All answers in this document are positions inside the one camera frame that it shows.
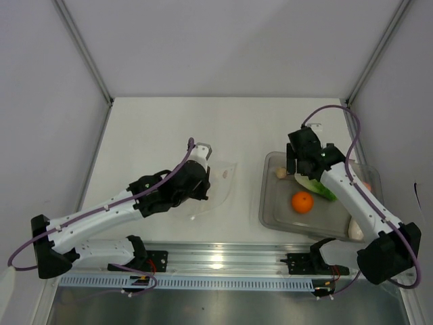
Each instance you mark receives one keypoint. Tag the right aluminium frame post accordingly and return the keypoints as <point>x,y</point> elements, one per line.
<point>379,49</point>

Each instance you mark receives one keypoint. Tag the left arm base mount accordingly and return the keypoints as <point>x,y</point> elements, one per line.
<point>156,261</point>

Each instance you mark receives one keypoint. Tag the peach fruit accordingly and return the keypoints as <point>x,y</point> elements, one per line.
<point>367,186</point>

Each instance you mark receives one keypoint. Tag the orange fruit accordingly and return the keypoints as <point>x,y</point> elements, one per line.
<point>302,202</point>

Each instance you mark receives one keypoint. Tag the aluminium mounting rail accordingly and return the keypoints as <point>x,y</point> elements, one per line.
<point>223,257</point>

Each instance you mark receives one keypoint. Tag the aluminium frame post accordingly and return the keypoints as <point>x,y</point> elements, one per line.
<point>76,37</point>
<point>379,49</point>

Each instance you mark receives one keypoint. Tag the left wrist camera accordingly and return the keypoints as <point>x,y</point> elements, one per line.
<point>199,152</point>

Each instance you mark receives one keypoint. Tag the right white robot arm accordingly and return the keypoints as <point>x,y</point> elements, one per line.
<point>389,246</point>

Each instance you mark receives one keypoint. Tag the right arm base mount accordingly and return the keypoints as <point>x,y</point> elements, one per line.
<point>304,264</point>

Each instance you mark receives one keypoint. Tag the clear zip top bag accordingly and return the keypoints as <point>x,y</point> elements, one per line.
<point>221,181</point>

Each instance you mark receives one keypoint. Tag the left aluminium frame post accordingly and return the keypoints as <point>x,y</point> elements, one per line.
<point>76,37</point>

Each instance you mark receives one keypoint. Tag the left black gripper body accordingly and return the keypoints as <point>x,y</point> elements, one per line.
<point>199,193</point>

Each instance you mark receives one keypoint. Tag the green lettuce leaf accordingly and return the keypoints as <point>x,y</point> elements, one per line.
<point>315,186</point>

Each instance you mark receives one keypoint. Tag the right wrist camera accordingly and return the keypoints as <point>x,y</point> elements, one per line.
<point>316,127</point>

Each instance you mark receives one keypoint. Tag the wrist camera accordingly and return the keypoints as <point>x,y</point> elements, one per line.
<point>199,152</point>
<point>316,127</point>

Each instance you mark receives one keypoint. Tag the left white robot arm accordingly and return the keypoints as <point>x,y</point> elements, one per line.
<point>66,243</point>

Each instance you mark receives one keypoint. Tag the small beige mushroom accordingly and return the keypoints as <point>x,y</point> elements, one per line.
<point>281,172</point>

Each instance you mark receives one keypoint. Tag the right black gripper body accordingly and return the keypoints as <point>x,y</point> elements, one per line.
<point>299,165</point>

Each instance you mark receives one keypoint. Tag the clear plastic food container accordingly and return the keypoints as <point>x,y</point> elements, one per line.
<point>326,219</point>

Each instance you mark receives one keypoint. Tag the white slotted cable duct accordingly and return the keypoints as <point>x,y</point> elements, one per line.
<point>188,282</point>

